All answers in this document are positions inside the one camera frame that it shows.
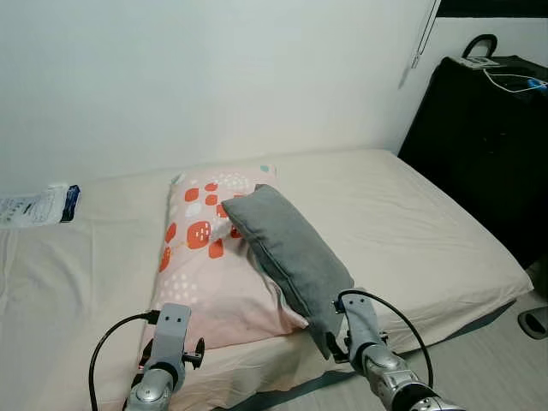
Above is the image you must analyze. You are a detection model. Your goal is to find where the grey fabric pillow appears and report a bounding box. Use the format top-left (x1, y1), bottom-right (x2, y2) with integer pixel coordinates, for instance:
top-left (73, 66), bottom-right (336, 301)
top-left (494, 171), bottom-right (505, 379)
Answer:
top-left (221, 184), bottom-right (355, 360)

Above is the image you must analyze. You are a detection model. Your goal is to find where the pink patterned pillow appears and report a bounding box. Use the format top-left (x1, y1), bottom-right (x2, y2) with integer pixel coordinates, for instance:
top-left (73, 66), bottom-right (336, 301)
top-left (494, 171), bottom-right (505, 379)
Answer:
top-left (141, 164), bottom-right (310, 352)

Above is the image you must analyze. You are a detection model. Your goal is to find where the grey chair caster wheel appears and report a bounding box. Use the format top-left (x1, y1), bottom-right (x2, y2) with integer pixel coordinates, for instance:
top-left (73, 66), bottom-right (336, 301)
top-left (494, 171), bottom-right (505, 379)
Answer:
top-left (517, 307), bottom-right (548, 341)

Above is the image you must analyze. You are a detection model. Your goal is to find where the dark teal bed base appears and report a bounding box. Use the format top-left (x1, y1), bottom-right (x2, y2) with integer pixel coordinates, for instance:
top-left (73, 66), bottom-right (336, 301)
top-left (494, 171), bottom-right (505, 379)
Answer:
top-left (214, 295), bottom-right (520, 411)

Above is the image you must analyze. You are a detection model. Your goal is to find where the cream bed mattress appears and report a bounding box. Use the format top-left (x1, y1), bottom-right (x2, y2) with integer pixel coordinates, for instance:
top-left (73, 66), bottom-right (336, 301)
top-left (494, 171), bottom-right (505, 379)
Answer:
top-left (0, 150), bottom-right (533, 411)

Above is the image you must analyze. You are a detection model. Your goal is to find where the white blue plastic package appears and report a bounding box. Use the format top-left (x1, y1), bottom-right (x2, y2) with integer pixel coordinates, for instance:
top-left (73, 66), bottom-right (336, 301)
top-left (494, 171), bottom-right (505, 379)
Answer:
top-left (0, 182), bottom-right (81, 228)

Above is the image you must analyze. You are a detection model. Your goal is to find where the large black case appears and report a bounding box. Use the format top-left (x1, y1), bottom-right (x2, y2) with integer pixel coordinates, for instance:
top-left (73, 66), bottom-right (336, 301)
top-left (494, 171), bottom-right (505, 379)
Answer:
top-left (398, 34), bottom-right (548, 271)

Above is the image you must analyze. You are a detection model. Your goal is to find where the small white device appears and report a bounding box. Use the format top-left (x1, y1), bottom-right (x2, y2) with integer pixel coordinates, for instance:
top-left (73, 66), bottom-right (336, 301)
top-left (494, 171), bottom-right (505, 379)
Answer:
top-left (458, 56), bottom-right (501, 70)

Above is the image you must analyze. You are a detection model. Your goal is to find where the dark window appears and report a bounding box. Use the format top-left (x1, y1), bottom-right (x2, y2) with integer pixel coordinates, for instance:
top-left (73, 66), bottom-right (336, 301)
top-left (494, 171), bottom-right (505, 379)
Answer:
top-left (437, 0), bottom-right (548, 18)

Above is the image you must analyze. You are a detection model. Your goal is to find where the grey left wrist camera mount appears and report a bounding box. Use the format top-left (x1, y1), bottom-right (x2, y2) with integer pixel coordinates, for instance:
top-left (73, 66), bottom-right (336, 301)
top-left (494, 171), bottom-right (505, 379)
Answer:
top-left (154, 303), bottom-right (194, 371)

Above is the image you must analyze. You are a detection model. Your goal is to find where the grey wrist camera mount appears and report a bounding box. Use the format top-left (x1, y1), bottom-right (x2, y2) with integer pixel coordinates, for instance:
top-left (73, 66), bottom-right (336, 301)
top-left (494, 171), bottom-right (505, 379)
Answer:
top-left (154, 303), bottom-right (194, 371)
top-left (341, 295), bottom-right (384, 353)

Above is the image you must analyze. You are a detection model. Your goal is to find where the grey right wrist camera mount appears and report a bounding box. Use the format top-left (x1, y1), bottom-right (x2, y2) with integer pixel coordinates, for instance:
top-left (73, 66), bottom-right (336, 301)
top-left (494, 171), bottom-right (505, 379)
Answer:
top-left (341, 295), bottom-right (384, 353)

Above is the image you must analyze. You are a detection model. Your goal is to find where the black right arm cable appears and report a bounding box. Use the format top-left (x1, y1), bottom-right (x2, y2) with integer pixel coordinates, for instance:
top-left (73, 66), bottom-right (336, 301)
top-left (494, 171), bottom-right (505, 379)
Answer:
top-left (336, 289), bottom-right (435, 391)

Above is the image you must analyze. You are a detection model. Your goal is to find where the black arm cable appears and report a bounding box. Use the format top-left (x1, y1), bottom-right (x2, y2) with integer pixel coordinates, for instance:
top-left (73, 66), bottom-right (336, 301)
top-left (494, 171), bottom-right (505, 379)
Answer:
top-left (336, 289), bottom-right (435, 391)
top-left (88, 312), bottom-right (162, 411)

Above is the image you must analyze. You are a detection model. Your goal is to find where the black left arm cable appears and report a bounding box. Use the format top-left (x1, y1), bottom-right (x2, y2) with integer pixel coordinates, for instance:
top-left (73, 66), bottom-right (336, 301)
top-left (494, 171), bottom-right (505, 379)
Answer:
top-left (88, 312), bottom-right (162, 411)

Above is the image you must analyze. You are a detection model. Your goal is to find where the thin white cable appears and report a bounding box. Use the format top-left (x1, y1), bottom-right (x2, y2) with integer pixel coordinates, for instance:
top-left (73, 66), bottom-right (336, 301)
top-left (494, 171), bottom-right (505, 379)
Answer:
top-left (484, 68), bottom-right (548, 94)

